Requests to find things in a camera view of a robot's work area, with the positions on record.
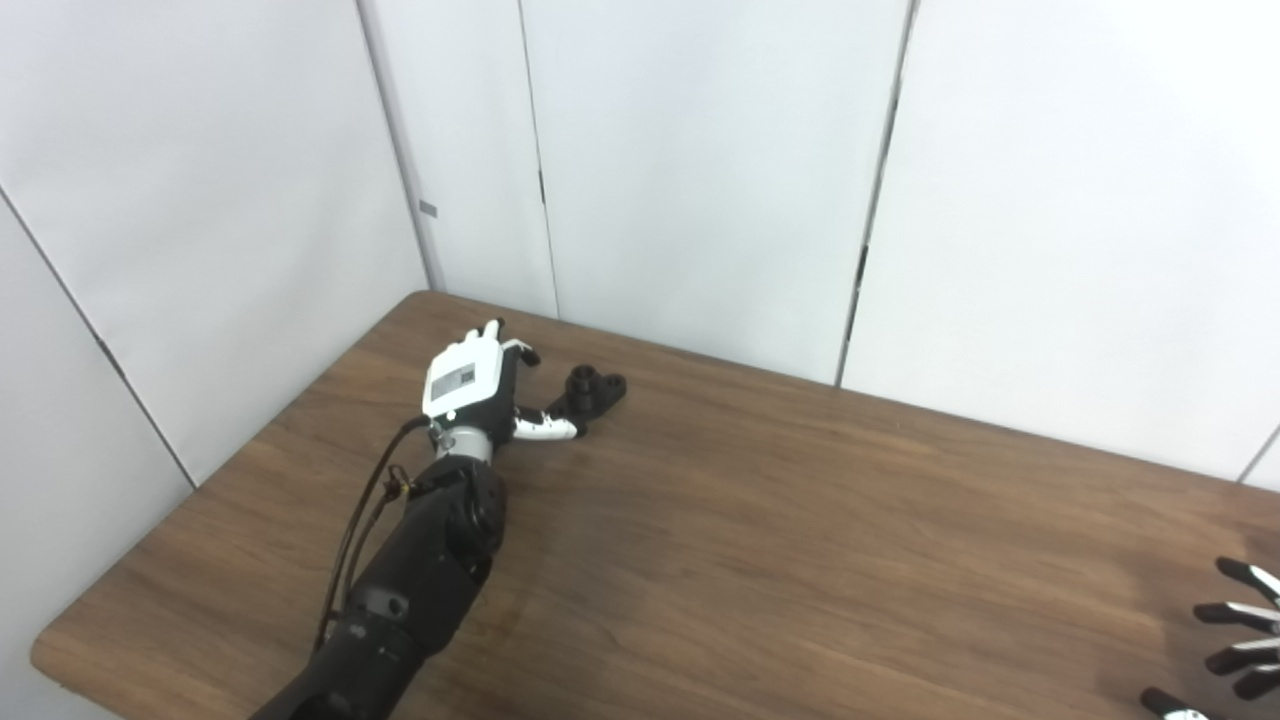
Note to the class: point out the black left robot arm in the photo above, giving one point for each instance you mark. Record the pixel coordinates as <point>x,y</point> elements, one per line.
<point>430,570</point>

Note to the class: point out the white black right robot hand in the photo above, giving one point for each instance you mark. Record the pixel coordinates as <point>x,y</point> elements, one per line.
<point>1230,613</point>

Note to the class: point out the black flanged holder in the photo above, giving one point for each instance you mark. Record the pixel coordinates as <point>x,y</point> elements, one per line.
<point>600,392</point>

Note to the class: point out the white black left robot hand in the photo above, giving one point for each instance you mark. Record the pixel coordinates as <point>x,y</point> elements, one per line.
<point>462,378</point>

